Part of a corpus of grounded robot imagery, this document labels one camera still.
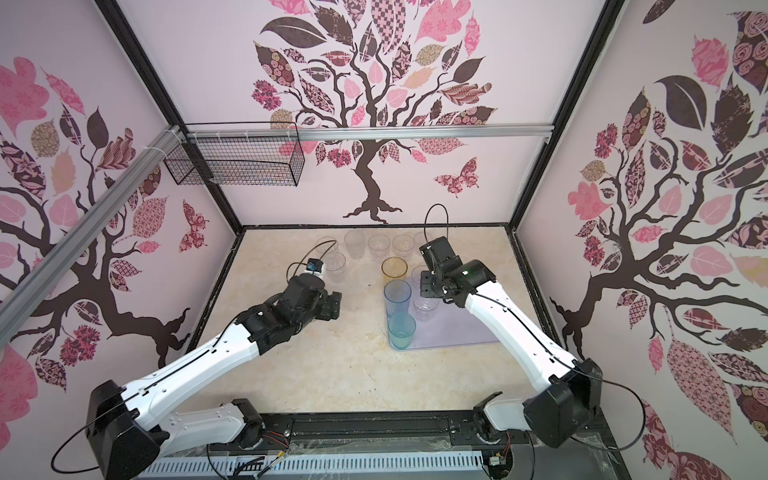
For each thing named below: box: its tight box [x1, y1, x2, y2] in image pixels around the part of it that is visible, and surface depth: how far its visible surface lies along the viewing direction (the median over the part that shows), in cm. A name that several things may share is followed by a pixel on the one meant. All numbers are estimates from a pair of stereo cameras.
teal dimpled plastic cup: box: [387, 312, 416, 350], surface depth 90 cm
